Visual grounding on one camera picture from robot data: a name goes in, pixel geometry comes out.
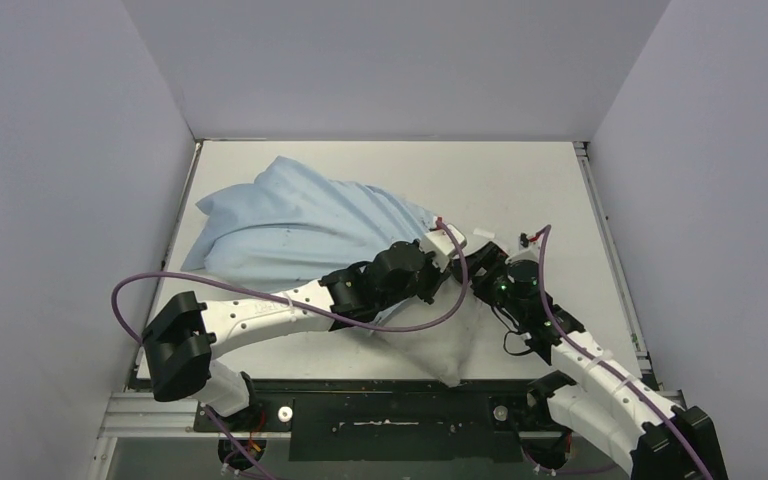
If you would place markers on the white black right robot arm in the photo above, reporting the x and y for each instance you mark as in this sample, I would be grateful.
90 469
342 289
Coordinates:
609 384

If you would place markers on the white pillow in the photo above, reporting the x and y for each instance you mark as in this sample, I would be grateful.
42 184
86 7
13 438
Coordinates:
440 351

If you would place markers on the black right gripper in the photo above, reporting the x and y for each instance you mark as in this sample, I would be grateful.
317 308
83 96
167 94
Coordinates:
475 266

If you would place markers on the light blue pillowcase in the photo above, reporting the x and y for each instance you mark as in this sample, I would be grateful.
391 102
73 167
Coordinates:
292 225

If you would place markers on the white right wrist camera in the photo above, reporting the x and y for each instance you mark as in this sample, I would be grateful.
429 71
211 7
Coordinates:
526 248

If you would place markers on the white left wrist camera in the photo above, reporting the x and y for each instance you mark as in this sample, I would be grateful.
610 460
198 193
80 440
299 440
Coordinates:
442 243

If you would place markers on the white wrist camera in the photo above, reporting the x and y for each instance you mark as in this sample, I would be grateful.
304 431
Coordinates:
442 243
526 248

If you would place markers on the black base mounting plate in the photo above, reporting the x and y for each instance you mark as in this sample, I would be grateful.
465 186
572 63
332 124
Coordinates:
419 421

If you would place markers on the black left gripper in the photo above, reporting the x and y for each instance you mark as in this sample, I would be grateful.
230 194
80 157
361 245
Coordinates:
437 277

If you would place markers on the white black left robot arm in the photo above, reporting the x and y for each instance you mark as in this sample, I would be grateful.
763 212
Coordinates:
187 337

